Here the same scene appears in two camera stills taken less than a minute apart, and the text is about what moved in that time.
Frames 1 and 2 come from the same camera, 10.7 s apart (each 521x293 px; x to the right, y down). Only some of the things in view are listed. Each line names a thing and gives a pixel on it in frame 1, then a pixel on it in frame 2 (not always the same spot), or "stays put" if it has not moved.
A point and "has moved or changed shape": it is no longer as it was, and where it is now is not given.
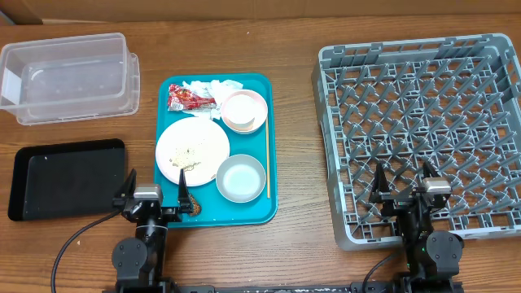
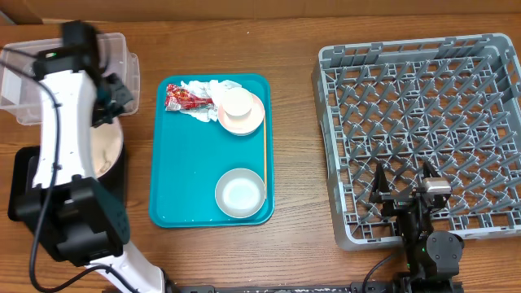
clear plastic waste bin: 71,78 stays put
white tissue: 216,90 stays put
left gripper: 185,202 to 127,98
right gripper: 407,204 stays put
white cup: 240,109 has moved or changed shape
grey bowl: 241,178 has moved or changed shape
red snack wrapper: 181,98 stays put
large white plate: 195,145 to 107,145
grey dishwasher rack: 452,102 stays put
